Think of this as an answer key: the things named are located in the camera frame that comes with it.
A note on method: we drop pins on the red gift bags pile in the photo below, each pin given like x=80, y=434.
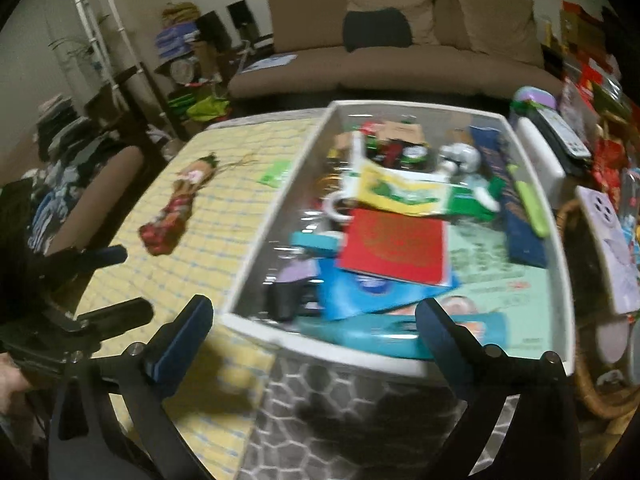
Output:
x=601, y=99

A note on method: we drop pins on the navy blue long box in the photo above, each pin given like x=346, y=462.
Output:
x=523, y=245

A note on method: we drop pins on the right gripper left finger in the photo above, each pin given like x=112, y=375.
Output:
x=109, y=421

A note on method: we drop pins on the mint green tissue pack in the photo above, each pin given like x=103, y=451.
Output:
x=490, y=282

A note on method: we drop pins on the green yellow pouch with cap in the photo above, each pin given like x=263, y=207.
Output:
x=421, y=195

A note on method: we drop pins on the blue packet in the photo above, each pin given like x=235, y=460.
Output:
x=343, y=294

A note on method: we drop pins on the green marker pen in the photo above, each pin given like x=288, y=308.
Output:
x=529, y=199

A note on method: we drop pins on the white coat rack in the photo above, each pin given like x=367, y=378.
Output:
x=118, y=59

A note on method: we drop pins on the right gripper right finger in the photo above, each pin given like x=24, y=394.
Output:
x=542, y=441

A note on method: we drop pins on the brown fabric sofa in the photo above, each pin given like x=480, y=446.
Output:
x=446, y=47

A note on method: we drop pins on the purple round container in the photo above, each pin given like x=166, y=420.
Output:
x=534, y=96

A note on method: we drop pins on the white remote control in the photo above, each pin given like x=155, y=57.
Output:
x=550, y=121

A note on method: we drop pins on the white rectangular box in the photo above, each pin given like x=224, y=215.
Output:
x=547, y=166

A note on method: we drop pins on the white storage bin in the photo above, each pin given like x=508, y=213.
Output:
x=274, y=298

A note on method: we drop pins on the yellow checked tablecloth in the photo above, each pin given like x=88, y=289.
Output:
x=216, y=404

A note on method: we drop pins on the wicker basket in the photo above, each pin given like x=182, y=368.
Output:
x=602, y=337

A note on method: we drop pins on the white phone case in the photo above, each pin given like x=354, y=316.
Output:
x=620, y=273

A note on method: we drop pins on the light green card packet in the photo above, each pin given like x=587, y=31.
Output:
x=276, y=174

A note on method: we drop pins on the red booklet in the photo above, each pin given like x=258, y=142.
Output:
x=403, y=248

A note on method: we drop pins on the dark cushion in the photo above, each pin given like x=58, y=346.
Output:
x=380, y=28

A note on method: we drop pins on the snowman plaid doll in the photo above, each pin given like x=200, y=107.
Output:
x=162, y=234

